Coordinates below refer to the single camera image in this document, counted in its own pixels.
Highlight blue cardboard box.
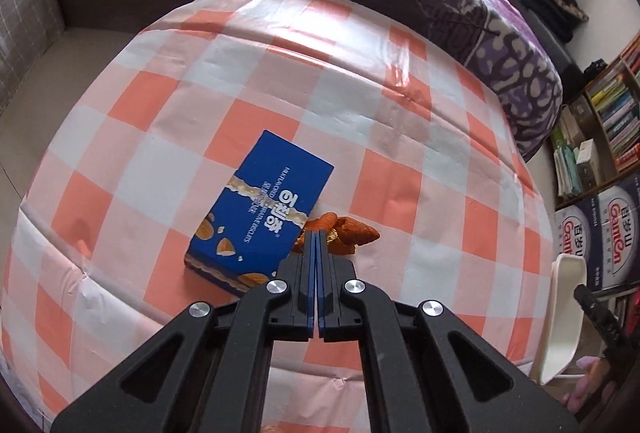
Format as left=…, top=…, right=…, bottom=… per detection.
left=184, top=129, right=335, bottom=299

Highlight grey checked cloth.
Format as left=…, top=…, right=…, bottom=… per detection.
left=0, top=0, right=66, bottom=110

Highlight row of upright books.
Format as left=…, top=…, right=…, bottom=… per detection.
left=622, top=38, right=640, bottom=79

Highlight white plastic waste bin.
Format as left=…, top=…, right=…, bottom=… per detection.
left=530, top=253, right=588, bottom=386

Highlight blue white beverage carton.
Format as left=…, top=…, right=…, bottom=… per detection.
left=597, top=176, right=640, bottom=290
left=555, top=206, right=607, bottom=292

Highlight cardboard tissue box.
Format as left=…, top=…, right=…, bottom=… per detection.
left=575, top=140, right=599, bottom=165

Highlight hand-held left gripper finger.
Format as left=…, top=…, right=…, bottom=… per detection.
left=50, top=229, right=319, bottom=433
left=318, top=229, right=583, bottom=433

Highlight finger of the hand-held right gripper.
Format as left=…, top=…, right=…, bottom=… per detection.
left=574, top=283, right=632, bottom=364

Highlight black bag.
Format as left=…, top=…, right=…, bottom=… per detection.
left=582, top=59, right=609, bottom=87

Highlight row of slanted books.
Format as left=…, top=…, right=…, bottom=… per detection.
left=590, top=74, right=640, bottom=171

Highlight wooden bookshelf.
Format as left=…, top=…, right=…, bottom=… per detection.
left=550, top=30, right=640, bottom=210

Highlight black bench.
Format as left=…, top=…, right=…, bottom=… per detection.
left=492, top=0, right=585, bottom=90

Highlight person's right hand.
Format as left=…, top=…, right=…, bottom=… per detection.
left=560, top=355, right=617, bottom=409

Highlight stacks of flat books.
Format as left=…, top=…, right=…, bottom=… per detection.
left=552, top=113, right=601, bottom=200

